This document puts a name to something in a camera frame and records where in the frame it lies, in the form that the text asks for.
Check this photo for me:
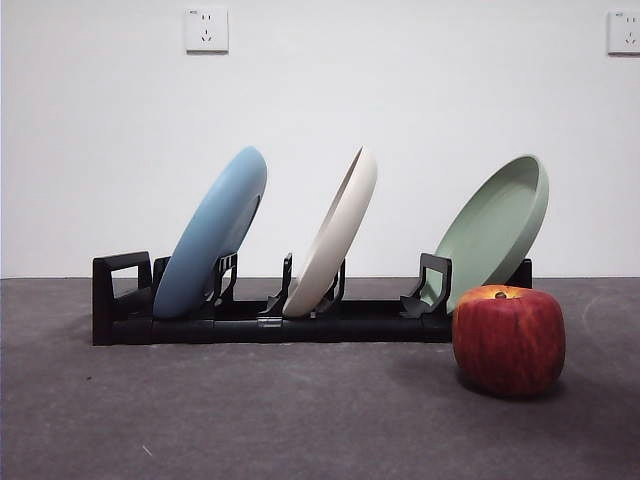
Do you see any beige round plate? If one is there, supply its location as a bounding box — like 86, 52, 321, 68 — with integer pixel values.
282, 145, 379, 319

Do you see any white wall socket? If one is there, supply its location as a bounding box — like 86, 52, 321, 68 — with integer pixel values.
607, 10, 640, 56
185, 6, 230, 55

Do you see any blue round plate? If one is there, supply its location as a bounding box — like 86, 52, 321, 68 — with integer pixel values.
152, 145, 269, 321

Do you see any green round plate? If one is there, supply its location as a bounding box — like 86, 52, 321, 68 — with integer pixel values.
433, 154, 551, 316

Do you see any red apple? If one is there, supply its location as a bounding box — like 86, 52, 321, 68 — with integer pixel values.
452, 283, 567, 399

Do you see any black plate rack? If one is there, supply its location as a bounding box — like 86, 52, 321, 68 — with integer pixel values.
92, 251, 533, 347

